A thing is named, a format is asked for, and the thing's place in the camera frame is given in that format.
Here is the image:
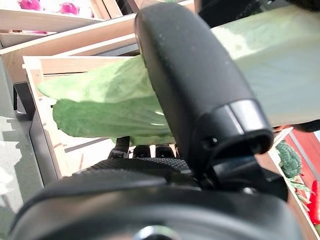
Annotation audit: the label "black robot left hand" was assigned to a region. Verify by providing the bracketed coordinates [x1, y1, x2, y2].
[284, 0, 320, 12]

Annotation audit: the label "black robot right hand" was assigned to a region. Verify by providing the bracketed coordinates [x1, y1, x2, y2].
[9, 2, 304, 240]

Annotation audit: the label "dark green broccoli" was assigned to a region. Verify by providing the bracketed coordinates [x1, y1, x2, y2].
[274, 139, 303, 179]

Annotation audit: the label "purple white turnip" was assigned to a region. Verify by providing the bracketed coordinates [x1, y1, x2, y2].
[18, 0, 42, 11]

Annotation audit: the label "wooden display shelf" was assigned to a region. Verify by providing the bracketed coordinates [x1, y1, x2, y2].
[0, 0, 320, 240]

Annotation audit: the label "pink dragon fruits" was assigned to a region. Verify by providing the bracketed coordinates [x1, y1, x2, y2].
[59, 1, 81, 15]

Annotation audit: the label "napa cabbage toy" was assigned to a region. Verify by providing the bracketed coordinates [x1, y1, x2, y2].
[37, 4, 320, 145]

